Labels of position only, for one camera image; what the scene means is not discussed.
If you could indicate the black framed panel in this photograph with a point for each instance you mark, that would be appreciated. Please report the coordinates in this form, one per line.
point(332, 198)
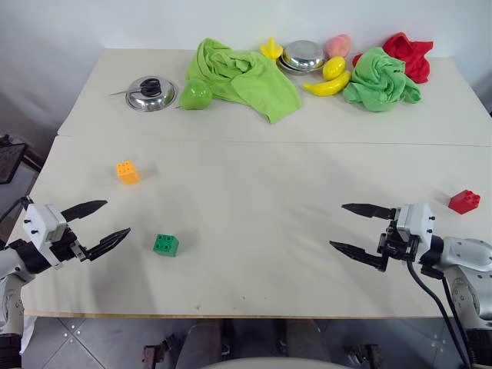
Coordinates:
point(8, 161)

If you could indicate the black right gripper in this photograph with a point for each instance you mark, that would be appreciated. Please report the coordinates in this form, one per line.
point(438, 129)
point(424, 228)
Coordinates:
point(397, 244)

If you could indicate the red toy brick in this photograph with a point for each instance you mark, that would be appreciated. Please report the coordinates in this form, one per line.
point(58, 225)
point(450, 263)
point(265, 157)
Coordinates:
point(464, 201)

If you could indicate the crumpled green cloth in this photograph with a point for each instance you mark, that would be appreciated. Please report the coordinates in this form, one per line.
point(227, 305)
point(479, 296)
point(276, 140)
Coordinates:
point(378, 82)

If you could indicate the red cloth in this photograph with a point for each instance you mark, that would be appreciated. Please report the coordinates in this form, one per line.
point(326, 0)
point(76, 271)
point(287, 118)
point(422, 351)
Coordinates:
point(413, 54)

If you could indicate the yellow toy lemon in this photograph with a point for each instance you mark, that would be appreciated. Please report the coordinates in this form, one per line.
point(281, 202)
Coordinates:
point(334, 67)

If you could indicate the pink toy peach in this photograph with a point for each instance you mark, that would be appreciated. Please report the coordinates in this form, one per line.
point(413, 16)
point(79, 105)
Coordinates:
point(339, 45)

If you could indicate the rusty metal bracket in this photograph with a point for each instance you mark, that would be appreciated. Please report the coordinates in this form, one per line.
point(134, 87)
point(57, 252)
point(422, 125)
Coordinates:
point(155, 351)

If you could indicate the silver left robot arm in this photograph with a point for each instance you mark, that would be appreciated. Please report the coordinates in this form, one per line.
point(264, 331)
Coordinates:
point(11, 265)

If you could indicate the green toy brick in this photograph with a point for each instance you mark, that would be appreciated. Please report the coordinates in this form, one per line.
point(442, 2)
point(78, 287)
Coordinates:
point(166, 245)

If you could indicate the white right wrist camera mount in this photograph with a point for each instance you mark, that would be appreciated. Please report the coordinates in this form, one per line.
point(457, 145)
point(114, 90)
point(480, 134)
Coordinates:
point(417, 221)

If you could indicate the dark rounded shape under table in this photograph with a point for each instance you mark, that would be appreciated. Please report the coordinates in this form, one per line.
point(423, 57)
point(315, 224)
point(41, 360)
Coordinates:
point(307, 338)
point(205, 340)

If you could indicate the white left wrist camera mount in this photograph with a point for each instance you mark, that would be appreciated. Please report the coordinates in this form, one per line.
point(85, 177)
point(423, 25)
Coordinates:
point(40, 223)

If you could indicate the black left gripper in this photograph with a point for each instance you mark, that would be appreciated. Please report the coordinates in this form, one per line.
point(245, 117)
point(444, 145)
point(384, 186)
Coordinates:
point(63, 248)

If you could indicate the green toy pear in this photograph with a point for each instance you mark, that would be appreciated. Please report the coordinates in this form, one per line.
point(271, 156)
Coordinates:
point(195, 95)

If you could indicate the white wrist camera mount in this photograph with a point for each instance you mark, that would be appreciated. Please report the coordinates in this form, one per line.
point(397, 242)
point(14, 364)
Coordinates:
point(417, 221)
point(40, 223)

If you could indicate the orange toy brick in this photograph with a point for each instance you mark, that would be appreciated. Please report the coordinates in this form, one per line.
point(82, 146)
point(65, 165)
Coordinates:
point(128, 173)

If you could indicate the steel bowl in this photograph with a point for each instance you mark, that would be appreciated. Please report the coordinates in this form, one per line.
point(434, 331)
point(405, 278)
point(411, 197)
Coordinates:
point(303, 57)

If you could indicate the yellow toy banana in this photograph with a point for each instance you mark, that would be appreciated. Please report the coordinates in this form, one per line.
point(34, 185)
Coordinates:
point(328, 86)

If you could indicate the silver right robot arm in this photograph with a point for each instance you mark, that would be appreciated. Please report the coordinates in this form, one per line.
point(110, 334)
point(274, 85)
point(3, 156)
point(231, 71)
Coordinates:
point(465, 257)

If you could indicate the steel pot lid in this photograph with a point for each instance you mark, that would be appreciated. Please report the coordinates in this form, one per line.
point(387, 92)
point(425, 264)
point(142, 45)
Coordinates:
point(134, 100)

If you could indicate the yellow toy starfruit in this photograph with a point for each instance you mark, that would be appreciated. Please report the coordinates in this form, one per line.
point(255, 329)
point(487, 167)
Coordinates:
point(271, 49)

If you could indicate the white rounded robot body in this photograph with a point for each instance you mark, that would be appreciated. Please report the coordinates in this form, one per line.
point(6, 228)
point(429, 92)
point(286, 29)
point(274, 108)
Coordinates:
point(269, 363)

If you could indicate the large spread green cloth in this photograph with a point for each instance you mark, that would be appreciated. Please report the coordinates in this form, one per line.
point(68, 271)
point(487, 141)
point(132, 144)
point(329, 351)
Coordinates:
point(246, 77)

